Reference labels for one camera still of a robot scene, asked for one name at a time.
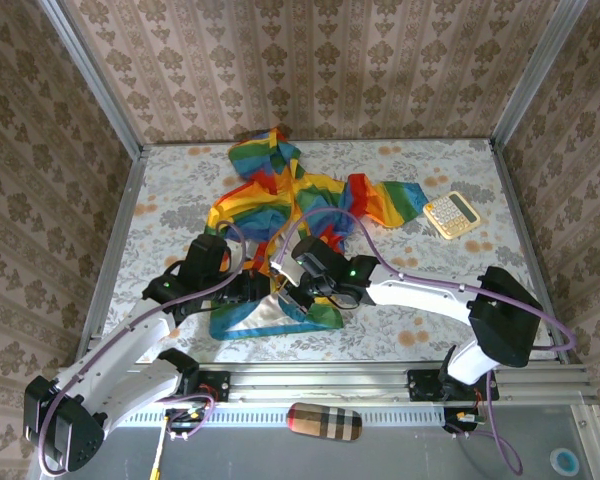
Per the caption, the rainbow striped jacket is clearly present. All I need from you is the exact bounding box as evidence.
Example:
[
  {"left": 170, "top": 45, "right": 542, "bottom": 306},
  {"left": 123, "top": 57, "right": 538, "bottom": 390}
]
[{"left": 204, "top": 127, "right": 429, "bottom": 343}]

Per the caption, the floral table cover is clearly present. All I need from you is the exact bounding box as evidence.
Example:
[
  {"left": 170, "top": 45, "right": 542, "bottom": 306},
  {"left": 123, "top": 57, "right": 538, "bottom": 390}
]
[{"left": 87, "top": 138, "right": 567, "bottom": 364}]

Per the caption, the plaid glasses case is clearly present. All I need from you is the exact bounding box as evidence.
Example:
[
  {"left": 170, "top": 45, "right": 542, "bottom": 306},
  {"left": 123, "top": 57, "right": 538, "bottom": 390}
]
[{"left": 285, "top": 401, "right": 364, "bottom": 444}]

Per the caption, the gold calculator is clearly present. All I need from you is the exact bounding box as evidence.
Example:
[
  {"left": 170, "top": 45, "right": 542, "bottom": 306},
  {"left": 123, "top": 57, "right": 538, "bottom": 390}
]
[{"left": 422, "top": 189, "right": 482, "bottom": 241}]

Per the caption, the blue tape roll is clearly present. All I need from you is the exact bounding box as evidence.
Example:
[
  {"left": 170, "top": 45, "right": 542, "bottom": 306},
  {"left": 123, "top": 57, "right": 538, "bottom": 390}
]
[{"left": 549, "top": 447, "right": 582, "bottom": 476}]

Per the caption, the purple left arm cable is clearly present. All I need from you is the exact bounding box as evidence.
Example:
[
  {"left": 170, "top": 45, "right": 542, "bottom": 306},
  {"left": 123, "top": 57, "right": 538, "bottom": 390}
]
[{"left": 37, "top": 219, "right": 247, "bottom": 476}]

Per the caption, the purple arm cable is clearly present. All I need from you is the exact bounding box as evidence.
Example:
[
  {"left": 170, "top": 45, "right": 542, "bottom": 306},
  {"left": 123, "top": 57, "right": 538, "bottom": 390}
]
[
  {"left": 37, "top": 219, "right": 247, "bottom": 476},
  {"left": 272, "top": 207, "right": 579, "bottom": 476}
]

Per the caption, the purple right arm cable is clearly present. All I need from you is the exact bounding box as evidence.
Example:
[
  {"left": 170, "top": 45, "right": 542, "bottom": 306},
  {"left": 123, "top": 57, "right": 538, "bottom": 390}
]
[{"left": 272, "top": 207, "right": 579, "bottom": 476}]

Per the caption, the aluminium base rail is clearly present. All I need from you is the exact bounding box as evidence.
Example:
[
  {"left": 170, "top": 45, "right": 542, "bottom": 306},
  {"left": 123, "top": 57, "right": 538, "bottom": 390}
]
[{"left": 122, "top": 362, "right": 597, "bottom": 427}]

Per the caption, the aluminium table side rail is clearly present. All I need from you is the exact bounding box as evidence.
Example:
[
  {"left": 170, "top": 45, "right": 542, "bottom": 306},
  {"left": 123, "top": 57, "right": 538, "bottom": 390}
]
[
  {"left": 488, "top": 139, "right": 572, "bottom": 362},
  {"left": 77, "top": 153, "right": 149, "bottom": 352}
]

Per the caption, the black left cable connector block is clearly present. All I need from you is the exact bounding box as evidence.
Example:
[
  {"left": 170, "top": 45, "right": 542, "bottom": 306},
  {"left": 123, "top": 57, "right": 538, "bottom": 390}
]
[{"left": 163, "top": 405, "right": 217, "bottom": 442}]

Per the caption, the black cable connector block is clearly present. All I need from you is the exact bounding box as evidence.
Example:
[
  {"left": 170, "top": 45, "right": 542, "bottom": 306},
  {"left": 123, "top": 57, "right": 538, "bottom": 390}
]
[
  {"left": 442, "top": 407, "right": 487, "bottom": 440},
  {"left": 163, "top": 405, "right": 217, "bottom": 442}
]

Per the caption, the yellow cable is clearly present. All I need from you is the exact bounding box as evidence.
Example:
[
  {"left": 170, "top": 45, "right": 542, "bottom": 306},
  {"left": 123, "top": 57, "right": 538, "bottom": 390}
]
[{"left": 148, "top": 414, "right": 175, "bottom": 480}]

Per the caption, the black right cable connector block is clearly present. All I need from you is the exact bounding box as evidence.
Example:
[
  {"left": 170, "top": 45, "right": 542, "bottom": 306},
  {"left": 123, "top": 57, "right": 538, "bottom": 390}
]
[{"left": 442, "top": 407, "right": 487, "bottom": 440}]

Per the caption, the aluminium frame post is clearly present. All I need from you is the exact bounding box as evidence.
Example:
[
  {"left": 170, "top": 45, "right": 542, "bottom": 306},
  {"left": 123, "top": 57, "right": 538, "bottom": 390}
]
[
  {"left": 490, "top": 0, "right": 590, "bottom": 147},
  {"left": 35, "top": 0, "right": 145, "bottom": 160}
]

